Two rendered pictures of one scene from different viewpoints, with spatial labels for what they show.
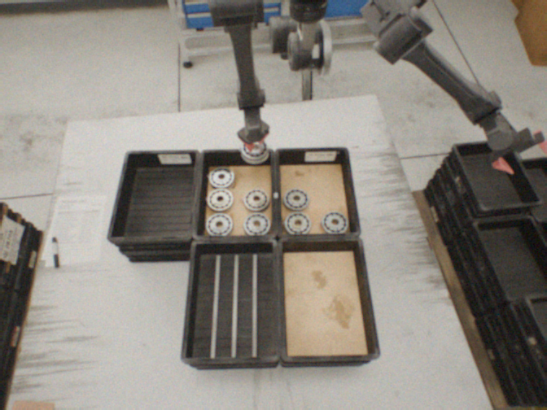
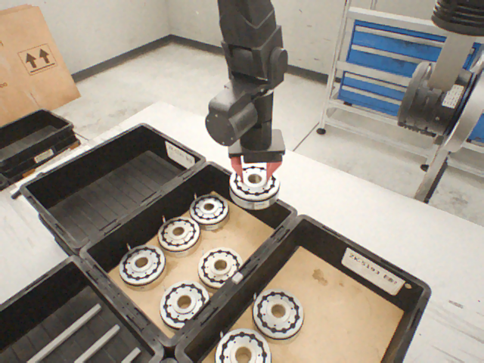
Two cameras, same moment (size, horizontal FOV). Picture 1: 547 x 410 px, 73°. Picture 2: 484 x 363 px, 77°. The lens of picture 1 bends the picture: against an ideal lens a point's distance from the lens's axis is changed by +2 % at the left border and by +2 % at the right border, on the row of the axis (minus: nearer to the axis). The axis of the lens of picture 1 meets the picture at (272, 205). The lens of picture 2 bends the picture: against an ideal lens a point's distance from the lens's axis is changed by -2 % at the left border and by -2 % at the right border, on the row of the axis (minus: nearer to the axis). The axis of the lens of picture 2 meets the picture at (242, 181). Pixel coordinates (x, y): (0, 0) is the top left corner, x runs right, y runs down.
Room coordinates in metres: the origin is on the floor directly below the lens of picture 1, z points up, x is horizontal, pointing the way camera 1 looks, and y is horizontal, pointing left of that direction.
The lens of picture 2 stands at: (0.47, -0.22, 1.48)
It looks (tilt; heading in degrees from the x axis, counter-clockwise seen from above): 43 degrees down; 41
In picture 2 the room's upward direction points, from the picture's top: straight up
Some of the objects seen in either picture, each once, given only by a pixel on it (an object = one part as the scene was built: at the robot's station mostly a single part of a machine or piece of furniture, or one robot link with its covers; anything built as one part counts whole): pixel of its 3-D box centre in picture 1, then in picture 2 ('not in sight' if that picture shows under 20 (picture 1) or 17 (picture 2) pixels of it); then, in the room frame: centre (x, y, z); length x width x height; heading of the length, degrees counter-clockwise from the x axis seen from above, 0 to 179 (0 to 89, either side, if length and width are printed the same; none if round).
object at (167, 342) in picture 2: (236, 192); (194, 234); (0.72, 0.14, 0.92); 0.40 x 0.30 x 0.02; 1
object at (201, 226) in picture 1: (237, 198); (197, 246); (0.72, 0.14, 0.87); 0.40 x 0.30 x 0.11; 1
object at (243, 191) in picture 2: (255, 147); (254, 181); (0.84, 0.07, 1.04); 0.10 x 0.10 x 0.01
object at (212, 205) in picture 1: (220, 199); (178, 233); (0.72, 0.21, 0.86); 0.10 x 0.10 x 0.01
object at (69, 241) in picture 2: (157, 194); (117, 175); (0.72, 0.44, 0.92); 0.40 x 0.30 x 0.02; 1
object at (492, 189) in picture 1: (473, 195); not in sight; (1.03, -1.11, 0.37); 0.40 x 0.30 x 0.45; 7
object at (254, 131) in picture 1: (253, 115); (243, 94); (0.79, 0.06, 1.26); 0.11 x 0.09 x 0.12; 7
